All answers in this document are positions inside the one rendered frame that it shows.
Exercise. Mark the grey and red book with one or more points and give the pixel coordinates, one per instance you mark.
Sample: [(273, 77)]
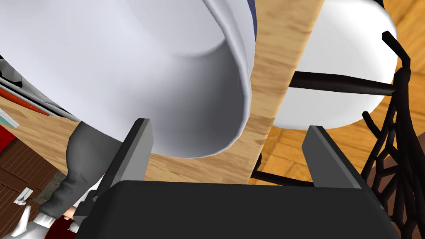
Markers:
[(23, 94)]

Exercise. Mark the large white bowl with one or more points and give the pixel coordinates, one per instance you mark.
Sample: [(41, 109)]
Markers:
[(132, 66)]

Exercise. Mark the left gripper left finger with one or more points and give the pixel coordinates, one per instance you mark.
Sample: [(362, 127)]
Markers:
[(131, 159)]

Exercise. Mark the white chair with black frame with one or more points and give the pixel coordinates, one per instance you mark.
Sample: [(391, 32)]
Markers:
[(342, 56)]

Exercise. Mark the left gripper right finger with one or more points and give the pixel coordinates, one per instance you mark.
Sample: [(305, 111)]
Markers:
[(327, 162)]

